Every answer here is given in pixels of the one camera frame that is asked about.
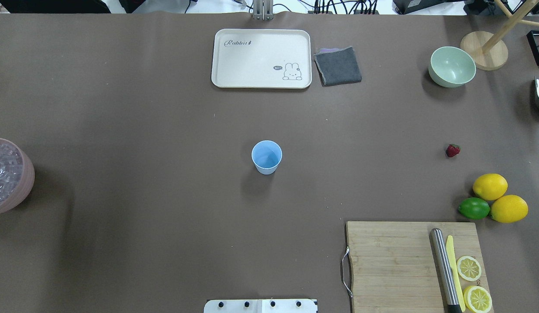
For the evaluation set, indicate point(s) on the yellow lemon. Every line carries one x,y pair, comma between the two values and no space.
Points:
490,186
509,209

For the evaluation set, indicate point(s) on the lemon half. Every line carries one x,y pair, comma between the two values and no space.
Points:
469,268
477,299

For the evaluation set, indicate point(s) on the wooden cup tree stand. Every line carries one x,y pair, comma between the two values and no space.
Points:
487,50

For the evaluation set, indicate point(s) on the bamboo cutting board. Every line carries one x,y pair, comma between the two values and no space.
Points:
393,266

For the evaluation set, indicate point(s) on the lemon half upper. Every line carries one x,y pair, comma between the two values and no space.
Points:
477,299

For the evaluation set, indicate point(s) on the green lime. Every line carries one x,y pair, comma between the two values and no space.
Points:
474,208

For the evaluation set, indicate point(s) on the yellow lemon upper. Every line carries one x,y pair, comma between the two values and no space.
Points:
509,209

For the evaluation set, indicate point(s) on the cream rabbit tray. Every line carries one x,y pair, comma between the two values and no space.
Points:
262,58

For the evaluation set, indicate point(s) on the grey folded cloth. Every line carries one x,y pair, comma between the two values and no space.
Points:
337,66

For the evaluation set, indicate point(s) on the yellow plastic knife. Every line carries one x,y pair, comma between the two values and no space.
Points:
454,270

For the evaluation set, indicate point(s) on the lemon half lower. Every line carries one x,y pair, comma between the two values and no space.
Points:
469,268

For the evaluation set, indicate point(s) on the mint green bowl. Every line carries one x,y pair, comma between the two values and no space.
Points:
451,67

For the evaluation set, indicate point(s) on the steel muddler black tip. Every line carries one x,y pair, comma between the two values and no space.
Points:
445,271

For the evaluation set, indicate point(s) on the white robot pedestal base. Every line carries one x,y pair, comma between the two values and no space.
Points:
261,306

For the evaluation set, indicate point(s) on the pink bowl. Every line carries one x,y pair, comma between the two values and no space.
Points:
25,185

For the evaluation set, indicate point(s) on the yellow lemon lower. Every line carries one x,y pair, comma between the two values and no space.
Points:
490,186

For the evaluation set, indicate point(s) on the clear ice cubes pile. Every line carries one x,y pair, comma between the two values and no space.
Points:
11,167

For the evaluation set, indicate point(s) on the red strawberry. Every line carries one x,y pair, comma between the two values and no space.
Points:
452,150

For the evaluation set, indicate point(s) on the light blue plastic cup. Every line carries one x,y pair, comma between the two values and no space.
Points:
266,156

